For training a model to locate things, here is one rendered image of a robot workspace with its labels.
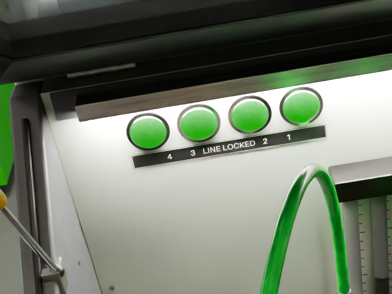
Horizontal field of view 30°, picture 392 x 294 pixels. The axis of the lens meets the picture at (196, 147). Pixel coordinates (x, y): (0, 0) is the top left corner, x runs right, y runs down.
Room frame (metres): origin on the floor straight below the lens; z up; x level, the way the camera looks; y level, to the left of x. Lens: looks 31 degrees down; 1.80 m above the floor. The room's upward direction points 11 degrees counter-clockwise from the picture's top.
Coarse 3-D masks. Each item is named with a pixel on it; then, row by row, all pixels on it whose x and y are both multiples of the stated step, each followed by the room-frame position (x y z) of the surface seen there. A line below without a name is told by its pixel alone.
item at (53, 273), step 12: (0, 192) 0.53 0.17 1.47; (0, 204) 0.53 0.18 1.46; (12, 216) 0.55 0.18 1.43; (24, 228) 0.57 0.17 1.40; (24, 240) 0.57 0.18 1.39; (36, 252) 0.58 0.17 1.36; (48, 264) 0.59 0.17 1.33; (60, 264) 0.61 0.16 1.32; (48, 276) 0.60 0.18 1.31; (60, 276) 0.60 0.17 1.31; (60, 288) 0.60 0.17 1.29
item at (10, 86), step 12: (12, 84) 3.38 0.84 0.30; (0, 96) 3.13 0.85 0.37; (0, 108) 3.07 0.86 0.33; (0, 120) 3.01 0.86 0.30; (0, 132) 2.95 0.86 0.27; (0, 144) 2.90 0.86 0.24; (0, 156) 2.84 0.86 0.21; (12, 156) 3.01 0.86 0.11; (0, 168) 2.80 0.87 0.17; (12, 168) 3.07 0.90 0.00; (0, 180) 2.80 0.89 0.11
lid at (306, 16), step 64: (0, 0) 0.47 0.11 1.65; (64, 0) 0.49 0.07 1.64; (128, 0) 0.53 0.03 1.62; (192, 0) 0.57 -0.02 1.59; (256, 0) 0.60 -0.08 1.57; (320, 0) 0.60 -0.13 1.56; (384, 0) 0.61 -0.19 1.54; (0, 64) 0.72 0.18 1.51; (64, 64) 0.69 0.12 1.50; (128, 64) 0.77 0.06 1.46
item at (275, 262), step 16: (304, 176) 0.53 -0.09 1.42; (320, 176) 0.58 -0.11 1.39; (288, 192) 0.51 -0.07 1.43; (336, 192) 0.63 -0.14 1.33; (288, 208) 0.49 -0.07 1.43; (336, 208) 0.63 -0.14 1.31; (288, 224) 0.47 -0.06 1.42; (336, 224) 0.64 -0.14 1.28; (272, 240) 0.46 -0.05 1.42; (288, 240) 0.46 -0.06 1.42; (336, 240) 0.64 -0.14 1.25; (272, 256) 0.44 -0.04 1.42; (336, 256) 0.65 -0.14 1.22; (272, 272) 0.43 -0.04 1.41; (272, 288) 0.42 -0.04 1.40
